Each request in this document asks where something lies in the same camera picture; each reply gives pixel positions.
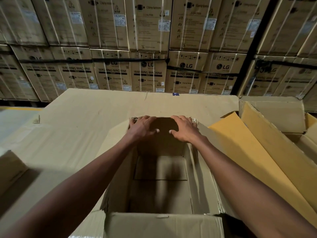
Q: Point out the person's right hand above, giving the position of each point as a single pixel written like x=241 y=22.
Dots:
x=186 y=131

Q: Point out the person's left hand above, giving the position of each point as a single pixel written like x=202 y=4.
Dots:
x=141 y=128

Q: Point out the person's right thumb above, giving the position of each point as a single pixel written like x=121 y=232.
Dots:
x=173 y=131

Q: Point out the person's left thumb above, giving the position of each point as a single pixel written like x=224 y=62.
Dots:
x=154 y=131

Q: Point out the brown cardboard box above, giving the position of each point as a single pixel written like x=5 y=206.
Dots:
x=161 y=190

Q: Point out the person's left forearm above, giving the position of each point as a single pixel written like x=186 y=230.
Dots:
x=74 y=193

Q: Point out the person's right forearm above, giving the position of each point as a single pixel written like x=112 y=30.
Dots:
x=247 y=195

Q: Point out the large flat cardboard sheet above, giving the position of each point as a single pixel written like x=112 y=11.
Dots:
x=86 y=111

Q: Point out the open cardboard box yellow flaps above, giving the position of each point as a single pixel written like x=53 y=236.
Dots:
x=272 y=116

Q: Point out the stack of printed appliance cartons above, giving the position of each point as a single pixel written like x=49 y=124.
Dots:
x=148 y=27

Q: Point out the small plain cardboard box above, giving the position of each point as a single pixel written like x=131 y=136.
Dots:
x=10 y=168

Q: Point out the black metal rack post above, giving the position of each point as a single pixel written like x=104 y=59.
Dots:
x=255 y=42

